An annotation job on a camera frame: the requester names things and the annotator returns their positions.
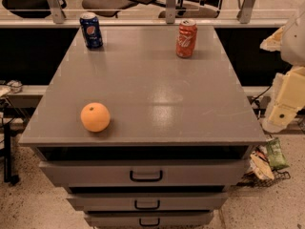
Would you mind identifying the blue pepsi can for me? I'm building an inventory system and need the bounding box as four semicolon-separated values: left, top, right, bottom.
79;12;103;49

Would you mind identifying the black stand leg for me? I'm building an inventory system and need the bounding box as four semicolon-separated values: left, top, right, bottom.
0;123;19;185

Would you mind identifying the brown office chair centre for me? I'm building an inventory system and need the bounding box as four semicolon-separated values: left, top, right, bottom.
82;0;137;17

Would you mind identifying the bottom grey drawer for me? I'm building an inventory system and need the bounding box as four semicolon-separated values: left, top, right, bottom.
84;211;214;227

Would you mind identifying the black cable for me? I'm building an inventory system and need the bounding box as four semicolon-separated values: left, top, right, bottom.
250;85;275;119

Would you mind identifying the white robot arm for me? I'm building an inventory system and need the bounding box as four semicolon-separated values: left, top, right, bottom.
260;4;305;133

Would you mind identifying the green snack bag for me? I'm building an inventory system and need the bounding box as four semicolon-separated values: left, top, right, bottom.
266;137;289;170

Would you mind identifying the wire basket with snack bags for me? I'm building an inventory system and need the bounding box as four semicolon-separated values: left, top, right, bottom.
237;143;291;188

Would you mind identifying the grey drawer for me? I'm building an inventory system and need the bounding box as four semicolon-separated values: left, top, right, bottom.
67;193;228;212
39;159;245;187
84;211;214;227

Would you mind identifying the red coke can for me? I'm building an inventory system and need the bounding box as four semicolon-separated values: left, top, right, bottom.
176;19;197;58

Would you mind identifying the grey drawer cabinet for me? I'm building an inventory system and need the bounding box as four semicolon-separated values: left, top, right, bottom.
18;25;268;229

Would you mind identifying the dark office chair left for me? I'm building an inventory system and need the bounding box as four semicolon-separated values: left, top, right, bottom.
1;0;68;19

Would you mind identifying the top grey drawer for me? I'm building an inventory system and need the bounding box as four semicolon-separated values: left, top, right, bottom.
39;159;245;187

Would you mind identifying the middle grey drawer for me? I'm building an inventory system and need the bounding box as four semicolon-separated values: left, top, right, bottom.
67;193;228;212

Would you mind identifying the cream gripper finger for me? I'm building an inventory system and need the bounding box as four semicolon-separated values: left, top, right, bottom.
262;105;295;133

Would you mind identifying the orange fruit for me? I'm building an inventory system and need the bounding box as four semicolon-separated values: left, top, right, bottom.
80;102;111;133

